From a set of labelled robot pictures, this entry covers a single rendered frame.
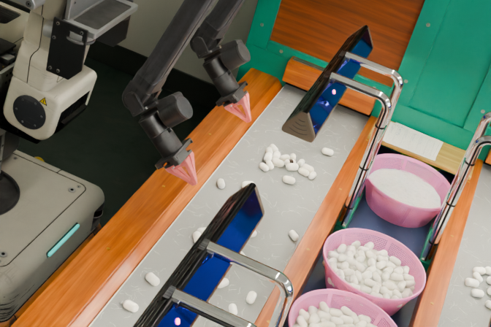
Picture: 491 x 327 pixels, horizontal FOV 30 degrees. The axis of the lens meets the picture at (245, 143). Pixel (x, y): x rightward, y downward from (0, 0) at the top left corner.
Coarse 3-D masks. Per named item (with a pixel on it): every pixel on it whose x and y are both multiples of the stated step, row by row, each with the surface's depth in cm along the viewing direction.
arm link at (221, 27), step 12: (228, 0) 243; (240, 0) 242; (216, 12) 245; (228, 12) 244; (204, 24) 246; (216, 24) 245; (228, 24) 247; (192, 36) 249; (204, 36) 247; (216, 36) 247; (192, 48) 249
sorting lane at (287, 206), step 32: (288, 96) 295; (256, 128) 274; (352, 128) 288; (224, 160) 255; (256, 160) 259; (320, 160) 268; (224, 192) 242; (288, 192) 250; (320, 192) 254; (192, 224) 227; (288, 224) 237; (160, 256) 214; (256, 256) 223; (288, 256) 226; (128, 288) 203; (160, 288) 205; (224, 288) 211; (256, 288) 213; (96, 320) 192; (128, 320) 194
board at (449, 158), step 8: (376, 120) 288; (368, 136) 279; (384, 144) 278; (448, 144) 287; (400, 152) 278; (408, 152) 277; (440, 152) 282; (448, 152) 283; (456, 152) 284; (464, 152) 285; (424, 160) 276; (432, 160) 276; (440, 160) 277; (448, 160) 279; (456, 160) 280; (440, 168) 276; (448, 168) 275; (456, 168) 276
